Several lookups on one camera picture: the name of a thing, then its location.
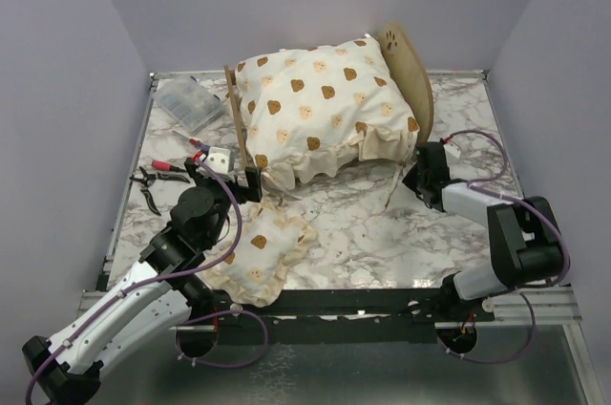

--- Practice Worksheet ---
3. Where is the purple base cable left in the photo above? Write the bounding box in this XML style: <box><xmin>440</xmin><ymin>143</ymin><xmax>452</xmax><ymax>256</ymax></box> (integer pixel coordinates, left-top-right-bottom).
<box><xmin>176</xmin><ymin>309</ymin><xmax>269</xmax><ymax>369</ymax></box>

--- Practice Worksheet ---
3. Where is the wooden pet bed frame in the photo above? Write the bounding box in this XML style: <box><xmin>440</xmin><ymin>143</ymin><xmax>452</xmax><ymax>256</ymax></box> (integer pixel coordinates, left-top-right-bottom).
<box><xmin>223</xmin><ymin>21</ymin><xmax>434</xmax><ymax>167</ymax></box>

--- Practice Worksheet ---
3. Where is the blue handled screwdriver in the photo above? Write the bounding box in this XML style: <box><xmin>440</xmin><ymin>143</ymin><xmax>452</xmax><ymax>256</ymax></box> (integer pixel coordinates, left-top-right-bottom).
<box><xmin>172</xmin><ymin>130</ymin><xmax>209</xmax><ymax>152</ymax></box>

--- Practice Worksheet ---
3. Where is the small bear print pillow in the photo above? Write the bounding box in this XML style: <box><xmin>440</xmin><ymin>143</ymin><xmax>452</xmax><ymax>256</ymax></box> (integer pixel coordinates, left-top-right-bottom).
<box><xmin>199</xmin><ymin>199</ymin><xmax>317</xmax><ymax>308</ymax></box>

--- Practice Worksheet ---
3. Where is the black front mounting rail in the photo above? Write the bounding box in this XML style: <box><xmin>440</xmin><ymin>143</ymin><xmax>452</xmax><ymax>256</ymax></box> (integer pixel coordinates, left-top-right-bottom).
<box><xmin>174</xmin><ymin>288</ymin><xmax>494</xmax><ymax>352</ymax></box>

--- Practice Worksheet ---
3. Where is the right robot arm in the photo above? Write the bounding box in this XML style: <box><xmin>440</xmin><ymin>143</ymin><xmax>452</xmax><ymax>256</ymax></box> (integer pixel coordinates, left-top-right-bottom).
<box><xmin>403</xmin><ymin>141</ymin><xmax>569</xmax><ymax>320</ymax></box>

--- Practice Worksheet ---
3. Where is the clear plastic screw box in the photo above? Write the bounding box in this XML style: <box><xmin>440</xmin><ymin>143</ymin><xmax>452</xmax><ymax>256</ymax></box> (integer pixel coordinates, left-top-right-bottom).
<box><xmin>153</xmin><ymin>75</ymin><xmax>224</xmax><ymax>134</ymax></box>

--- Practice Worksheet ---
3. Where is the large bear print cushion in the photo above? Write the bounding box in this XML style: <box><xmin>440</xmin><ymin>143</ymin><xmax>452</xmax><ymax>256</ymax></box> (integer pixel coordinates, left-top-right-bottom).
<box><xmin>235</xmin><ymin>37</ymin><xmax>419</xmax><ymax>193</ymax></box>

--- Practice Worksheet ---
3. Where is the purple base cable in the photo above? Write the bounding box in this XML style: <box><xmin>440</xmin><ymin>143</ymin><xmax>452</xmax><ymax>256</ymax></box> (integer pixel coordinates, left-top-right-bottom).
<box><xmin>441</xmin><ymin>289</ymin><xmax>538</xmax><ymax>363</ymax></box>
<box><xmin>176</xmin><ymin>309</ymin><xmax>269</xmax><ymax>369</ymax></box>

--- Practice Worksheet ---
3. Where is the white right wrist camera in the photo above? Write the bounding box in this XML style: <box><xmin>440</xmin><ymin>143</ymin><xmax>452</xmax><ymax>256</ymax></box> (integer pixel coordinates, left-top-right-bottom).
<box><xmin>440</xmin><ymin>139</ymin><xmax>461</xmax><ymax>165</ymax></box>

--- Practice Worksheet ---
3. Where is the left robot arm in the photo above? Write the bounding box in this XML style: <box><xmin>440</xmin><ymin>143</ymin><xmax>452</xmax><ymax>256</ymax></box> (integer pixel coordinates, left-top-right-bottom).
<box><xmin>22</xmin><ymin>159</ymin><xmax>262</xmax><ymax>404</ymax></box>

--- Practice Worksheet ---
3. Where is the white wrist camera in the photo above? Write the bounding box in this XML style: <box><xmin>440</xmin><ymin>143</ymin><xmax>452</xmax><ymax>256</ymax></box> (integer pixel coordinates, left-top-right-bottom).
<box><xmin>440</xmin><ymin>139</ymin><xmax>461</xmax><ymax>165</ymax></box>
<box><xmin>193</xmin><ymin>147</ymin><xmax>234</xmax><ymax>176</ymax></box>

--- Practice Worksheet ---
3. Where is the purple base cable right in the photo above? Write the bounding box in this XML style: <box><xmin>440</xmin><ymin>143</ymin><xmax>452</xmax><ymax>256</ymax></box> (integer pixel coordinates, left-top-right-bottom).
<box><xmin>441</xmin><ymin>289</ymin><xmax>538</xmax><ymax>363</ymax></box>

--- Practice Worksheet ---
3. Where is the red handled screwdriver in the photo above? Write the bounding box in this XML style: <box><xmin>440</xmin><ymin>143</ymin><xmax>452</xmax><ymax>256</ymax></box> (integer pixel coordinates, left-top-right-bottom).
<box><xmin>151</xmin><ymin>160</ymin><xmax>186</xmax><ymax>174</ymax></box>

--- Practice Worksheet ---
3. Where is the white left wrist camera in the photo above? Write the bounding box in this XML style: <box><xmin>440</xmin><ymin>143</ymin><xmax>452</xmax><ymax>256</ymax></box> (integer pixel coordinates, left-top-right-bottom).
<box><xmin>193</xmin><ymin>147</ymin><xmax>234</xmax><ymax>176</ymax></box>

